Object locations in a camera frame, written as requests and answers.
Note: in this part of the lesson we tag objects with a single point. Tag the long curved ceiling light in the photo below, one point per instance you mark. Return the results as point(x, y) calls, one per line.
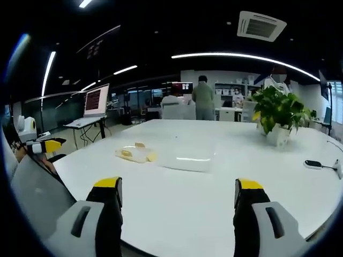
point(241, 55)

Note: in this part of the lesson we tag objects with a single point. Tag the black and white small device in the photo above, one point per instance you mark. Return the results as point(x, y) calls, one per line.
point(313, 163)

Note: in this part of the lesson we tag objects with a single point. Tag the clear plastic sheet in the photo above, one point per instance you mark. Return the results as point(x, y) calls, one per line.
point(187, 158)

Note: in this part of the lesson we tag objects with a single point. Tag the straight ceiling light strip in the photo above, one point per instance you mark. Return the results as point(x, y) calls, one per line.
point(47, 72)

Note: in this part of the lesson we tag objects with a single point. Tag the white plant pot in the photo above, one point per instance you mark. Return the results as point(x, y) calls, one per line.
point(277, 135)

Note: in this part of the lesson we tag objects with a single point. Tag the white office chair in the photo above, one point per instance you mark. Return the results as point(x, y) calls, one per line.
point(248, 111)

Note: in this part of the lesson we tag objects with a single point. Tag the white side table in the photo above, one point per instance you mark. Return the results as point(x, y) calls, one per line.
point(85, 124)

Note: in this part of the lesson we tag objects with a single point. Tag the dark monitor on stand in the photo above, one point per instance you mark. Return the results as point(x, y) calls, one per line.
point(324, 88)

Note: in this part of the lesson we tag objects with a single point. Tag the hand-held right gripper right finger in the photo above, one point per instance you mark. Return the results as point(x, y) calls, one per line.
point(268, 227)

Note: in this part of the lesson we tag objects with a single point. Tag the ceiling air conditioner unit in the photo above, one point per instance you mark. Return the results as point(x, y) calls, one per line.
point(261, 26)

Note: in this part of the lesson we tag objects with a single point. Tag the cream plastic buckle part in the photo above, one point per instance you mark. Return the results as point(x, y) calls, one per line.
point(140, 145)

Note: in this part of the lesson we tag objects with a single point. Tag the red lit monitor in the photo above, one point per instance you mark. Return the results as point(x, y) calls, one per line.
point(183, 86)

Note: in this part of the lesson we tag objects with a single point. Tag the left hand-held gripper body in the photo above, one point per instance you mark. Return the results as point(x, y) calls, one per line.
point(26, 127)

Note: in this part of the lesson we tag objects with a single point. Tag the clear bag with yellow items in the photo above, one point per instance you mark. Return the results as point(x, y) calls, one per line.
point(142, 155)

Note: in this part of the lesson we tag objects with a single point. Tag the open laptop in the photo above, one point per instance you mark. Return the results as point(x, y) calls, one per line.
point(95, 103)

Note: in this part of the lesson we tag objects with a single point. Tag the green potted plant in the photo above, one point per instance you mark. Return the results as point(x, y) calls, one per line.
point(281, 107)

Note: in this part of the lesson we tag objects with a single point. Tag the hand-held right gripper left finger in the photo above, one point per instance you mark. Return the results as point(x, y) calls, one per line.
point(88, 225)

